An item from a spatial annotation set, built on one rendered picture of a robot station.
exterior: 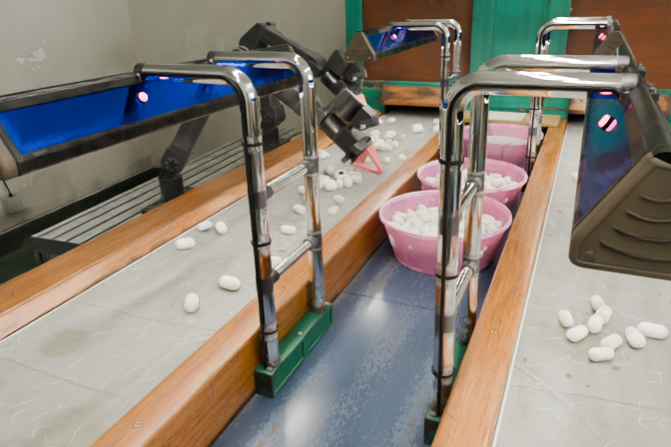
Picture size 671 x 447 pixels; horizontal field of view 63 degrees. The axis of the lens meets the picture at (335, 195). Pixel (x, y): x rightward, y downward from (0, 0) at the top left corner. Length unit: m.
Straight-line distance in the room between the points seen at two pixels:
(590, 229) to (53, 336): 0.76
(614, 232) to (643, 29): 1.77
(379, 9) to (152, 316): 1.60
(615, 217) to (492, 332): 0.47
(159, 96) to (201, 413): 0.39
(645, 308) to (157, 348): 0.71
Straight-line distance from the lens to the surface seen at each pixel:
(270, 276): 0.73
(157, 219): 1.21
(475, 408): 0.66
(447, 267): 0.61
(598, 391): 0.76
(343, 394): 0.81
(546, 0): 2.08
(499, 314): 0.82
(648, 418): 0.75
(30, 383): 0.84
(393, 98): 2.15
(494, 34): 2.10
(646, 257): 0.34
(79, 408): 0.77
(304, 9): 3.26
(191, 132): 1.49
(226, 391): 0.75
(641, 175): 0.33
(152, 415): 0.68
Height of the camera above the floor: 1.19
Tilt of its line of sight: 20 degrees down
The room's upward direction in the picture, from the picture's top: 2 degrees counter-clockwise
